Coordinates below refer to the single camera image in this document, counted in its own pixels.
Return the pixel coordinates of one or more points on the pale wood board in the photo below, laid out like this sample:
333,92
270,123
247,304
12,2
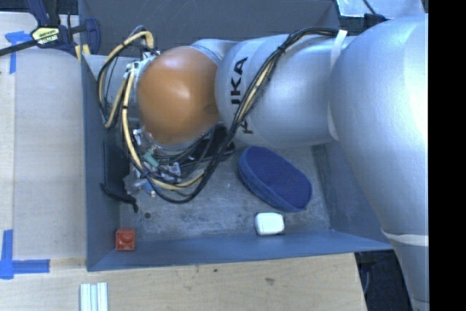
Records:
51,156

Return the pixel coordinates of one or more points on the blue oval case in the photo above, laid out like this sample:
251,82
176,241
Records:
276,180

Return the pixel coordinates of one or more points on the small red block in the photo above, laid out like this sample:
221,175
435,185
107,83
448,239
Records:
125,239

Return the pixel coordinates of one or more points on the small white box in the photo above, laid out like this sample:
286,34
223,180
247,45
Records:
269,224

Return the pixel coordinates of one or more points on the grey metal bin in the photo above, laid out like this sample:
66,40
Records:
225,193

